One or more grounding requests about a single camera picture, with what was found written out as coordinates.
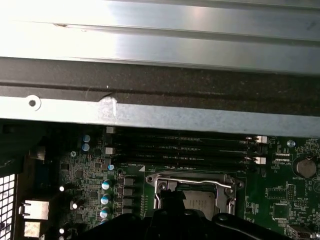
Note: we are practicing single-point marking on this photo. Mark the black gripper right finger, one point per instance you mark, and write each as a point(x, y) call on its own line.
point(192, 225)

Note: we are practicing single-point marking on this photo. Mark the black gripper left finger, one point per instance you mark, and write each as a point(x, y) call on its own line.
point(162, 225)

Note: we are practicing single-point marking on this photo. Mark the silver green CPU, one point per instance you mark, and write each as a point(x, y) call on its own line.
point(200, 202)

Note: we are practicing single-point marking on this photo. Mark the metal locking lever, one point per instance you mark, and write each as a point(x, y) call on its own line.
point(180, 180)

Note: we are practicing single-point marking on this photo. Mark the CPU socket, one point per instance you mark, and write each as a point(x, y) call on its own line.
point(150, 178)

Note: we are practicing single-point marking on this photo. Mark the RAM slot with black clips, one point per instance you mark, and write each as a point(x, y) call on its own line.
point(175, 167)
point(175, 147)

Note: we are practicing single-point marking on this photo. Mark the green motherboard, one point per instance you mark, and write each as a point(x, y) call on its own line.
point(262, 195)

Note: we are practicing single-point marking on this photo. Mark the internal USB port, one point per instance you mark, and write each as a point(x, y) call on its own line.
point(300, 233)

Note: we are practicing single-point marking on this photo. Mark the round coin cell battery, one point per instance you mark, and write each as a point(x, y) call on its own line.
point(306, 168)

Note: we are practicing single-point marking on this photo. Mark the metal rear port block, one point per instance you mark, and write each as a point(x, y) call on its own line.
point(32, 228)
point(35, 210)

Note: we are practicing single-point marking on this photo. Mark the black PC case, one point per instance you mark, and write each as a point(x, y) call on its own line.
point(175, 82)

